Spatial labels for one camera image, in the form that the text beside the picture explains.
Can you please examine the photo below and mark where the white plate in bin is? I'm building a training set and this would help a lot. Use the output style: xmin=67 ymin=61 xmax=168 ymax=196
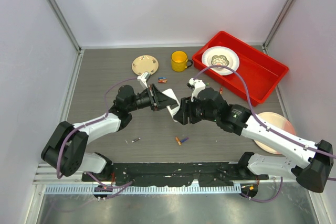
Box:
xmin=202 ymin=46 xmax=240 ymax=71

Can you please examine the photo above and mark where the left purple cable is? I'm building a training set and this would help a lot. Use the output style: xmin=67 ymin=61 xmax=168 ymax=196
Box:
xmin=56 ymin=77 xmax=140 ymax=200

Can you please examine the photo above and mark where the yellow mug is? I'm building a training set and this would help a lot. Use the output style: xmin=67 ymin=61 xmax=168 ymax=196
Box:
xmin=171 ymin=51 xmax=193 ymax=72

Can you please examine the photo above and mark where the orange battery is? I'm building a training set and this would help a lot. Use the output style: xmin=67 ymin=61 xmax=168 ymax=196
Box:
xmin=175 ymin=137 xmax=182 ymax=146

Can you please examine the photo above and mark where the pink rimmed plate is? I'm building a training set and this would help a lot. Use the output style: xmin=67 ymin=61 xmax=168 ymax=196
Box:
xmin=254 ymin=112 xmax=297 ymax=155

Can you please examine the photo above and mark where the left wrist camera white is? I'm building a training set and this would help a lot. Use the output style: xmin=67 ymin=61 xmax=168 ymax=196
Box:
xmin=137 ymin=71 xmax=151 ymax=89

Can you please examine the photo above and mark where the cream floral plate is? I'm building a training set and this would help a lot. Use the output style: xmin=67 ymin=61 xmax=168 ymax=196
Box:
xmin=131 ymin=55 xmax=159 ymax=76

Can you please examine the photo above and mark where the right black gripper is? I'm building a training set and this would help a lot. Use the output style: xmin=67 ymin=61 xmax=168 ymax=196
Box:
xmin=175 ymin=94 xmax=219 ymax=124

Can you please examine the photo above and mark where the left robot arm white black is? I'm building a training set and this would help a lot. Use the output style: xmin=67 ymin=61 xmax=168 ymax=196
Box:
xmin=41 ymin=84 xmax=179 ymax=182

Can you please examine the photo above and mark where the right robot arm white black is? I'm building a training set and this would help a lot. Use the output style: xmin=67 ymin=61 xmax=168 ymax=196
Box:
xmin=171 ymin=88 xmax=333 ymax=193

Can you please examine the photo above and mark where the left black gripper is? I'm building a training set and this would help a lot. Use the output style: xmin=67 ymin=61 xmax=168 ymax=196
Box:
xmin=127 ymin=84 xmax=176 ymax=112

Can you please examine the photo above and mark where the small patterned bowl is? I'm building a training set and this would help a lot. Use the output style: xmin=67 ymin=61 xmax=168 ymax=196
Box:
xmin=211 ymin=55 xmax=230 ymax=66

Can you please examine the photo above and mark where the slotted cable duct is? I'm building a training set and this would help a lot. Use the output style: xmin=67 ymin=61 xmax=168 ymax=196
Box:
xmin=44 ymin=183 xmax=242 ymax=195

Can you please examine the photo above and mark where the purple cable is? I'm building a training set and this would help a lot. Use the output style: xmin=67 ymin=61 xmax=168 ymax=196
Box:
xmin=56 ymin=77 xmax=140 ymax=200
xmin=193 ymin=65 xmax=336 ymax=202

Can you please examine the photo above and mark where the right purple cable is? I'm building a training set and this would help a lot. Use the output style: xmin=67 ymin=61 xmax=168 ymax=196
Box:
xmin=193 ymin=65 xmax=336 ymax=202

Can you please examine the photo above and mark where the red plastic bin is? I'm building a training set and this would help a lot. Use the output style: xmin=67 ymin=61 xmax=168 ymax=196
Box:
xmin=192 ymin=31 xmax=289 ymax=106

